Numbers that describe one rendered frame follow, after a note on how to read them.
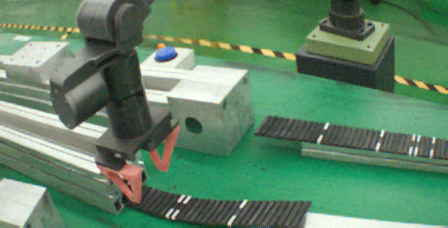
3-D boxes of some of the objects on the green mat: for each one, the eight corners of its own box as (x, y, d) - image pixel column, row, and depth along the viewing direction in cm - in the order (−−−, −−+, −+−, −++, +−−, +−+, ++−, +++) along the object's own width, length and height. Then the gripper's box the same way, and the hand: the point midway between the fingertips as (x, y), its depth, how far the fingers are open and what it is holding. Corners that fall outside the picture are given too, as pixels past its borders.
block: (74, 224, 69) (52, 177, 64) (49, 271, 59) (22, 226, 55) (31, 213, 71) (9, 169, 67) (5, 255, 62) (-21, 212, 57)
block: (260, 114, 90) (254, 63, 85) (227, 157, 80) (218, 103, 76) (212, 107, 94) (204, 58, 89) (177, 147, 84) (165, 95, 80)
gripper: (115, 118, 56) (148, 217, 64) (169, 66, 65) (191, 166, 73) (76, 110, 59) (109, 204, 67) (128, 63, 68) (151, 157, 76)
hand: (148, 181), depth 70 cm, fingers open, 8 cm apart
